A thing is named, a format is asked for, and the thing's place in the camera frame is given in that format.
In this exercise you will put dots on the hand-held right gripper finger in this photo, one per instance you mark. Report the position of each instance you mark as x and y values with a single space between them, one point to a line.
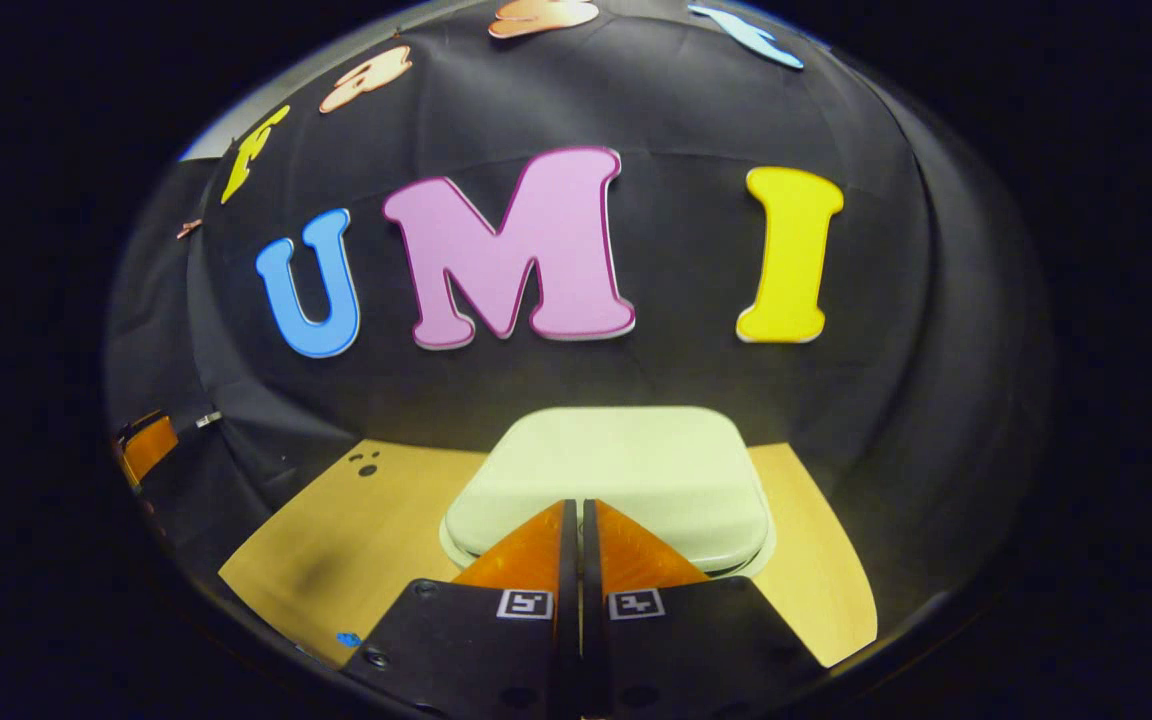
591 590
569 590

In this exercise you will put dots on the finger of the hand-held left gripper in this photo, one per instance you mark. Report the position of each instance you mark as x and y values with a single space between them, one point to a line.
148 448

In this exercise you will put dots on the pale green desktop garbage bin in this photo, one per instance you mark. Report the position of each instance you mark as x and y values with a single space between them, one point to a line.
626 470

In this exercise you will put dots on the blue paper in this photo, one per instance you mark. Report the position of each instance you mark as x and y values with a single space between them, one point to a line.
348 639

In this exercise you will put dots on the wooden desktop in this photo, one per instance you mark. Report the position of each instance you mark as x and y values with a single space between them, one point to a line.
376 560

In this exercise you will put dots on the small silver clip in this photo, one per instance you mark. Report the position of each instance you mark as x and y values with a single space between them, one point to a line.
209 419

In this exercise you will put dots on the black backdrop cloth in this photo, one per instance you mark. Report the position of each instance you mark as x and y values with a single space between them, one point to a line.
656 380

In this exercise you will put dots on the small reddish clip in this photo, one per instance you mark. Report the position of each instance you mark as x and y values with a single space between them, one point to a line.
188 229

